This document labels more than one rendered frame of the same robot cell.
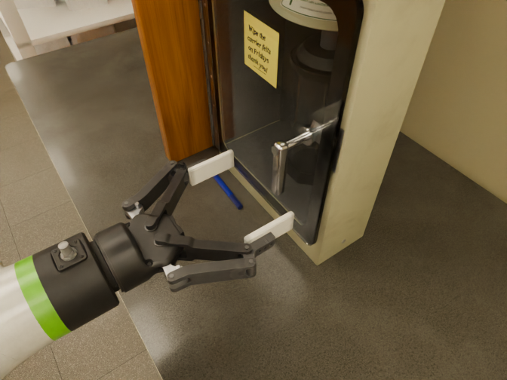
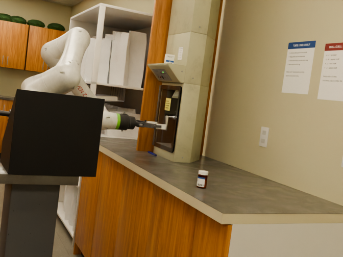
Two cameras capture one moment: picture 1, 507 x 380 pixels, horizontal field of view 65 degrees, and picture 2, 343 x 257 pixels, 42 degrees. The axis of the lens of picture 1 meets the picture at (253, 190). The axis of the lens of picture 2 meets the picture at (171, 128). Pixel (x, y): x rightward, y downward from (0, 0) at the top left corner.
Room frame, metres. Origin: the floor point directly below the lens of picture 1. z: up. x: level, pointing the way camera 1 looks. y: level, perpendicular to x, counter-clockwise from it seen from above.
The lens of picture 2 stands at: (-2.22, -0.48, 1.33)
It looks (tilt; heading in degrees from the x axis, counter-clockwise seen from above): 4 degrees down; 9
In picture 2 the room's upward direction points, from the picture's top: 7 degrees clockwise
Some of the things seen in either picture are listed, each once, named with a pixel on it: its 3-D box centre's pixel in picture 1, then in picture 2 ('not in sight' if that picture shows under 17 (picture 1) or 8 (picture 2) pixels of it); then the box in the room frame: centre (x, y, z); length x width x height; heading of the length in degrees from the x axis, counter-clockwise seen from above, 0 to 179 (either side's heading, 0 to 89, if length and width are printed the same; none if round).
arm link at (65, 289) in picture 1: (79, 276); (122, 121); (0.22, 0.19, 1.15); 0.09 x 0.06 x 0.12; 35
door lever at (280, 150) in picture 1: (289, 163); (169, 122); (0.38, -0.05, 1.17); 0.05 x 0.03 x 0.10; 124
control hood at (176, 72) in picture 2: not in sight; (165, 73); (0.46, 0.03, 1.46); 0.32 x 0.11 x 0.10; 35
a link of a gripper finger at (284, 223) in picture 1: (269, 232); (160, 126); (0.28, -0.02, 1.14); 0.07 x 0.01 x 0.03; 125
